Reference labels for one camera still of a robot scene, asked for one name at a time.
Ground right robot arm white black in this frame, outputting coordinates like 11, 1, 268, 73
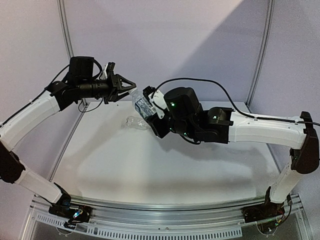
142, 86, 320, 218

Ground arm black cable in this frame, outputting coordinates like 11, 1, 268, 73
154, 77, 320, 126
43, 58, 106, 113

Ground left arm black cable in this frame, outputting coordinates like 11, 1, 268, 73
43, 58, 106, 113

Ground crushed clear bottle red label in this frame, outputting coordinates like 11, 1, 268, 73
124, 115, 150, 131

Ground aluminium wall post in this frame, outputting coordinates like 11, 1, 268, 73
56, 0, 90, 107
245, 0, 275, 108

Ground left aluminium wall post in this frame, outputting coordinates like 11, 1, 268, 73
56, 0, 90, 107

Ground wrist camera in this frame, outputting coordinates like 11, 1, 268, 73
99, 62, 116, 81
142, 86, 167, 119

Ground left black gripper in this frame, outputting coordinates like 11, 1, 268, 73
78, 71, 137, 104

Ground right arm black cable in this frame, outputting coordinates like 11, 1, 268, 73
154, 77, 320, 126

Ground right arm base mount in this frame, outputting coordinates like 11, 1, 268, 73
241, 187, 293, 235

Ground aluminium front rail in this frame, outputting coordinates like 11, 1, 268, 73
28, 192, 305, 240

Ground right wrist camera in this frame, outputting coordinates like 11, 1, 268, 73
142, 86, 167, 119

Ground clear labelled water bottle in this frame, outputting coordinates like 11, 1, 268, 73
129, 88, 157, 120

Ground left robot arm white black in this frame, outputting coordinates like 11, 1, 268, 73
0, 56, 137, 217

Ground right aluminium wall post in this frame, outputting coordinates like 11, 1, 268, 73
245, 0, 275, 108

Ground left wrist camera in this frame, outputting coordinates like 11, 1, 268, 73
99, 62, 116, 81

